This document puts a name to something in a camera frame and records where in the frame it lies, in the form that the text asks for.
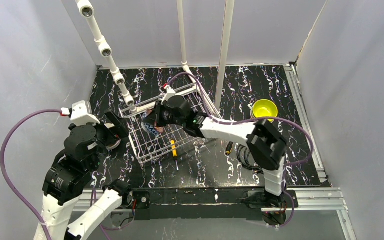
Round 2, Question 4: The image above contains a white wire dish rack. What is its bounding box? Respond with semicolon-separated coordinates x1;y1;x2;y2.
119;83;220;166

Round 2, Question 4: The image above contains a yellow green bowl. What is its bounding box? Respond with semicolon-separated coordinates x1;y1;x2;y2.
252;99;279;118

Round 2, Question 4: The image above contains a coiled black cable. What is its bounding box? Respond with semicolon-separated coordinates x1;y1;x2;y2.
236;144;266;173

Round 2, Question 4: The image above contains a white vertical pole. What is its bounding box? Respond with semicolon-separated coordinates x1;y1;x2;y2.
214;0;235;113

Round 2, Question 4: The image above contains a black orange handled screwdriver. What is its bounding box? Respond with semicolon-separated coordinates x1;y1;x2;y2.
225;141;233;156

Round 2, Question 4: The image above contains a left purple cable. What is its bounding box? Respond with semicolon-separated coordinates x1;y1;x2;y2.
0;109;64;240

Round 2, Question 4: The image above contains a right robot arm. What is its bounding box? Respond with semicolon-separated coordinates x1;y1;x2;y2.
141;95;287;197

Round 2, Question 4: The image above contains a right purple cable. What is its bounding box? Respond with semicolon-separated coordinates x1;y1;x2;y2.
167;71;315;229

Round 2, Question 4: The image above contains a yellow handled screwdriver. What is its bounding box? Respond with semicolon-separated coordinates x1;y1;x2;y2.
170;139;180;171

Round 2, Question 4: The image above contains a white pvc pipe frame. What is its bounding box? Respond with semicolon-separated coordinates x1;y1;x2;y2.
74;0;226;121

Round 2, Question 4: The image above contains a white bowl brown rim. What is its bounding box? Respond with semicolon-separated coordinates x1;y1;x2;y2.
104;123;121;151

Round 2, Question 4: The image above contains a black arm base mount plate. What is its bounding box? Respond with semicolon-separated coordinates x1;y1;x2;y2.
115;187;299;223

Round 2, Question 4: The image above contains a red patterned blue bowl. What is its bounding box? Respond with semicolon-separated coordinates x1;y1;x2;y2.
141;115;165;136

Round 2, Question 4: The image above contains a purple cable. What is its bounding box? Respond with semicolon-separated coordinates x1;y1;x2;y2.
167;71;315;229
0;109;64;240

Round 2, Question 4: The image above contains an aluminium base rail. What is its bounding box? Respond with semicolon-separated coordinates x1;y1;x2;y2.
42;187;359;240

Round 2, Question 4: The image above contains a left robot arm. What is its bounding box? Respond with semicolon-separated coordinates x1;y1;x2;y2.
34;110;132;240

